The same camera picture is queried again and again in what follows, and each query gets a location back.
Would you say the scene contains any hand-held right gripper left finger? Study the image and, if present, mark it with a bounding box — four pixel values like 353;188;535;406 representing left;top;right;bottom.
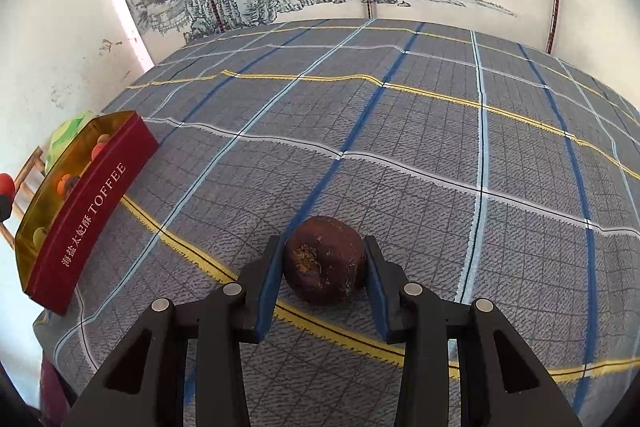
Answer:
62;234;287;427

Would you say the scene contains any wooden chair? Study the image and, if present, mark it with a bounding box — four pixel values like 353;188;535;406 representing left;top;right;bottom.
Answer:
0;146;46;253

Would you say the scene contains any green tissue pack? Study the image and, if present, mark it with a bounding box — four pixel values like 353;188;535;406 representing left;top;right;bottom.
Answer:
44;111;96;175

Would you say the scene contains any gold tin box red outside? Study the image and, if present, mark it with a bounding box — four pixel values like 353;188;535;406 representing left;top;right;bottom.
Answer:
14;109;160;315

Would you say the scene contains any dark brown fruit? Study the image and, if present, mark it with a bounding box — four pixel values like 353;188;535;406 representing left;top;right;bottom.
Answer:
282;215;368;306

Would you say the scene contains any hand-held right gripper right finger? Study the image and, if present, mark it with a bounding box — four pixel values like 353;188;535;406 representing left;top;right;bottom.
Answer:
364;235;583;427

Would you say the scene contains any grey plaid blanket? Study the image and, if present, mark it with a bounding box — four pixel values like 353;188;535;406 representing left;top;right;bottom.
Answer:
32;18;640;427

